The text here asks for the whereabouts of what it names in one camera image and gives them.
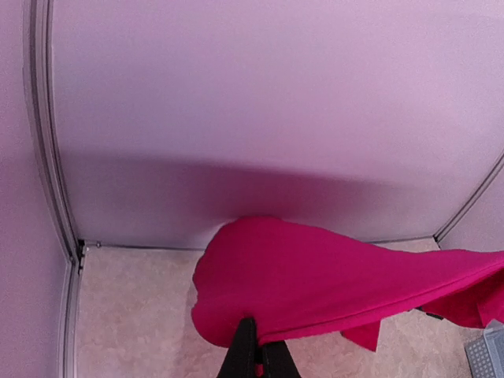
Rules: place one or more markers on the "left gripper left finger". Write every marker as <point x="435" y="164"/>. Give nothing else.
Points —
<point x="240" y="359"/>

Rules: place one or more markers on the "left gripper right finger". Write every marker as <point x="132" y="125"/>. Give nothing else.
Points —
<point x="277" y="361"/>

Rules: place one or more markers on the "red t-shirt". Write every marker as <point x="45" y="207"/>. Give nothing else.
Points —
<point x="297" y="281"/>

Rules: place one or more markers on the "blue plastic basket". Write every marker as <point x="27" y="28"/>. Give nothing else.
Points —
<point x="485" y="354"/>

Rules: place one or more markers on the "black square frame right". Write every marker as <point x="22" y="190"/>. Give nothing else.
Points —
<point x="438" y="317"/>

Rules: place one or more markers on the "right aluminium corner post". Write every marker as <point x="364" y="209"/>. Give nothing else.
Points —
<point x="469" y="203"/>

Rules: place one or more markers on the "aluminium corner post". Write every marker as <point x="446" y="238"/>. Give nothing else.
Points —
<point x="39" y="98"/>
<point x="469" y="203"/>

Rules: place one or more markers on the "left aluminium corner post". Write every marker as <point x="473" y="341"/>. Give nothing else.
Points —
<point x="39" y="98"/>

